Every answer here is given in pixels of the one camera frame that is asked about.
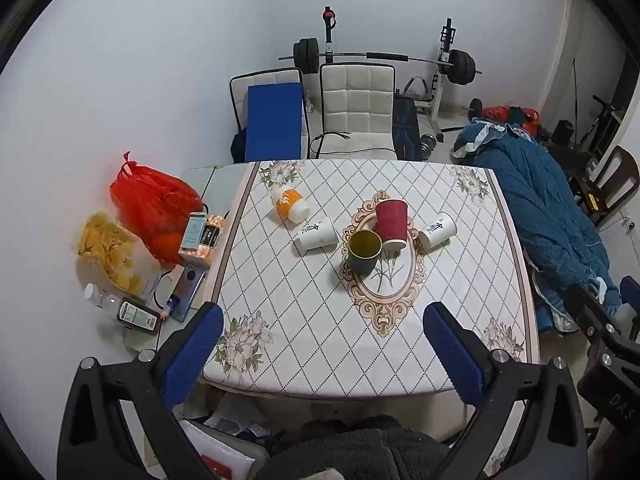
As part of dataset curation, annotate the blue blanket pile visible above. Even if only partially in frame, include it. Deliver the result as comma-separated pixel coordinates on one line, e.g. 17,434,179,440
451,119,624,334

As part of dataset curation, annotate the dark blue bag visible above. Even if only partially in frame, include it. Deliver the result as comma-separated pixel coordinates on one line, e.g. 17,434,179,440
392,95,421,162

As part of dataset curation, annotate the dark brown bottle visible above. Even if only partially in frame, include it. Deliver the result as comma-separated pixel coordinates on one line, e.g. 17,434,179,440
116,298,164,334

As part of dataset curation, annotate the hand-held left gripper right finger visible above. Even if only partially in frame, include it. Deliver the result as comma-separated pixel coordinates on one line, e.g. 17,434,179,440
422,302,589,480

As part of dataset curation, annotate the white weight bench rack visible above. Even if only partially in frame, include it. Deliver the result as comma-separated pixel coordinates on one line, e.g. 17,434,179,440
320,6,473,143

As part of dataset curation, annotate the clear plastic bottle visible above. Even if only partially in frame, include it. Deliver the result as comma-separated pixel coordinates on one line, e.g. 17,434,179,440
84,283,122,314

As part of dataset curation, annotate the black barbell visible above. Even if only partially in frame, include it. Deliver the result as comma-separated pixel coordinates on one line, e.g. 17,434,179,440
278,37,484,86

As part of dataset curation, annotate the red plastic bag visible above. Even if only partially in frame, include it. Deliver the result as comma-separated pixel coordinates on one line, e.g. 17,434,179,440
110,151,205,266

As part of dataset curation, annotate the black exercise stand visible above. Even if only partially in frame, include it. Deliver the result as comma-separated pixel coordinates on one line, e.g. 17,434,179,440
550,94,627,157

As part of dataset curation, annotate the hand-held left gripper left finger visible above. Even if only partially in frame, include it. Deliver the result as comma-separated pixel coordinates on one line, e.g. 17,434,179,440
56,302,226,480

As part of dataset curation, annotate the brown wooden chair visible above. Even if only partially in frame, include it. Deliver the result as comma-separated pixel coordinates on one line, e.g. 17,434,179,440
574,145,640,229

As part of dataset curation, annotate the red ribbed paper cup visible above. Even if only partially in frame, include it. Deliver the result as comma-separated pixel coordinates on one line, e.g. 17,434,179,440
375,199,409,251

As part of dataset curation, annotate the clear bag of yellow chips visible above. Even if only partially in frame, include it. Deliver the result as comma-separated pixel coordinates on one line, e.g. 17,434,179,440
76,210,163,302

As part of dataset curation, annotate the person's dark fleece clothing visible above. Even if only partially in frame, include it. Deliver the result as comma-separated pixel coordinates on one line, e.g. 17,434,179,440
254,414,497,480

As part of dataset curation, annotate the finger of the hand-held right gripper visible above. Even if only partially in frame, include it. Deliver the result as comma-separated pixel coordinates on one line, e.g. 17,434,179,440
565,283,626,348
619,275,640,343

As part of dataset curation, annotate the white plastic bag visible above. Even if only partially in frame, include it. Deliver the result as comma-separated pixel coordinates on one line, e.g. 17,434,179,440
179,394,273,480

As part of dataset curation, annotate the blue foam pad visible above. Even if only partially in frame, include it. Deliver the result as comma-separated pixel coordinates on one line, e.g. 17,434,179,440
243,83,306,164

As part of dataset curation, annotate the floral diamond pattern tablecloth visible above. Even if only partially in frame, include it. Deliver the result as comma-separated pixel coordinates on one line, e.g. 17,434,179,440
200,159,543,401

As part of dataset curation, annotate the glass side table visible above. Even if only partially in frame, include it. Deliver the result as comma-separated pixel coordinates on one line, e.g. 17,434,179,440
122,164,253,356

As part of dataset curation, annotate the white padded chair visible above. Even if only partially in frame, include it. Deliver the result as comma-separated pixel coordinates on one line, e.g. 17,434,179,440
229,67,309,164
310,62,402,162

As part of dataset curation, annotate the black cable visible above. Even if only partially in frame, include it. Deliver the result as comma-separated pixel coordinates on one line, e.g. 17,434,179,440
309,130,397,159

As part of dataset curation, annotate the orange and black can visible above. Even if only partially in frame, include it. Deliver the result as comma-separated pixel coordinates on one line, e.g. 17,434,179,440
200,214,227,251

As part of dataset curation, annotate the orange flat box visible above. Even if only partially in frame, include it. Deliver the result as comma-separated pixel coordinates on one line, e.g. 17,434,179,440
177,246,217,269

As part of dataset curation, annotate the orange and white cup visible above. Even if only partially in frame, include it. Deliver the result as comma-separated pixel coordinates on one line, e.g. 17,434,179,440
274,188,309,223

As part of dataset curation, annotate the dark green cup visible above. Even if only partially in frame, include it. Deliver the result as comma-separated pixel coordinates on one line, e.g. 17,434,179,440
347,230,384,277

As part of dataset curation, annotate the teal small box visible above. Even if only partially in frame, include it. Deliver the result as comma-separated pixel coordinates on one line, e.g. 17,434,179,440
180,211,209,254

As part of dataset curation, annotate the white printed paper cup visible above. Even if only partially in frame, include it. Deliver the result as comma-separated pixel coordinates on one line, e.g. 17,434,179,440
292,215,338,252
418,212,458,251

